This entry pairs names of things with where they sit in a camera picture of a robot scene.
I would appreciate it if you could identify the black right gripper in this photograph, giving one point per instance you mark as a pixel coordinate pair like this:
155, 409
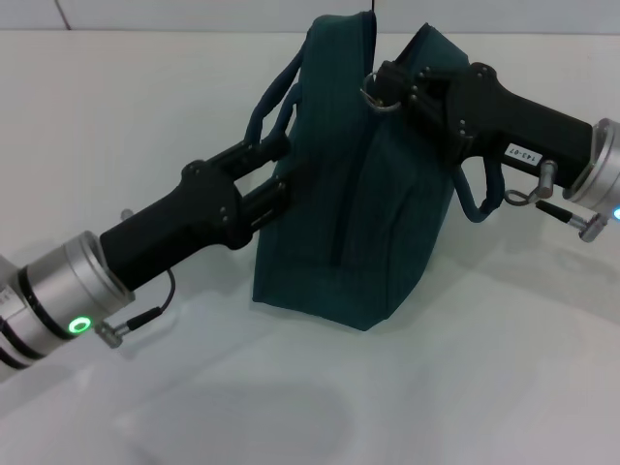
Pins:
513, 126

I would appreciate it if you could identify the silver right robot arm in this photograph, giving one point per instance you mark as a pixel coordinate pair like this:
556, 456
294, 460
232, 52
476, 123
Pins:
605, 169

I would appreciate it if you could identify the dark teal insulated lunch bag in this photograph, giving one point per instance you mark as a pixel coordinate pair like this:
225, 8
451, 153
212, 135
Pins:
349, 218

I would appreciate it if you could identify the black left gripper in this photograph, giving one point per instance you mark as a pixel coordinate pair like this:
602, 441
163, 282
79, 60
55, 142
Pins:
184, 223

